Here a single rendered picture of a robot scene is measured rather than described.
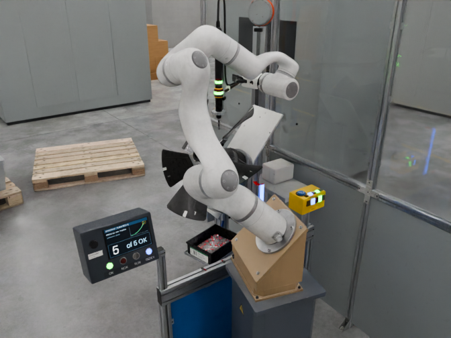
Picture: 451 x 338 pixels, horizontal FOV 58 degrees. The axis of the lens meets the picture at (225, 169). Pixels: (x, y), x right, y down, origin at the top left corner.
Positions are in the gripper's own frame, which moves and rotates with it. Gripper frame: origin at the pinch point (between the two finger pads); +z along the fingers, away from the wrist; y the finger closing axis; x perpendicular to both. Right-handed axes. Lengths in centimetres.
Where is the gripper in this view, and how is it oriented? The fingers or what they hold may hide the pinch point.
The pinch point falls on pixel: (242, 76)
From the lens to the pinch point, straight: 184.4
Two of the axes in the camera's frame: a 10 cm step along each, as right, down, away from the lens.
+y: 8.2, -2.3, 5.2
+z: -5.7, -3.3, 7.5
